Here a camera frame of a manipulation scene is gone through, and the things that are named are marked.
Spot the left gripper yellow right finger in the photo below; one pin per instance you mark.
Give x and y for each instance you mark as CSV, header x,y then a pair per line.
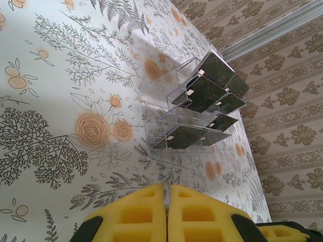
x,y
202,216

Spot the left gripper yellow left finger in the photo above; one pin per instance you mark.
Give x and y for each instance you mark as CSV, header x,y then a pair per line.
x,y
136,214

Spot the clear acrylic card display stand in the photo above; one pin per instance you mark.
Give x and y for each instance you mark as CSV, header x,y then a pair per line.
x,y
181,118

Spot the black credit card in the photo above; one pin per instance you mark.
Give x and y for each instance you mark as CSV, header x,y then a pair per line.
x,y
225,122
238,85
217,65
233,102
204,94

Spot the floral patterned table cover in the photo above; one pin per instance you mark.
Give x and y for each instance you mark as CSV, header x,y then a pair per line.
x,y
50,126

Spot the aluminium corner post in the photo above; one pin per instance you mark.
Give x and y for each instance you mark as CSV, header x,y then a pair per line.
x,y
277,30

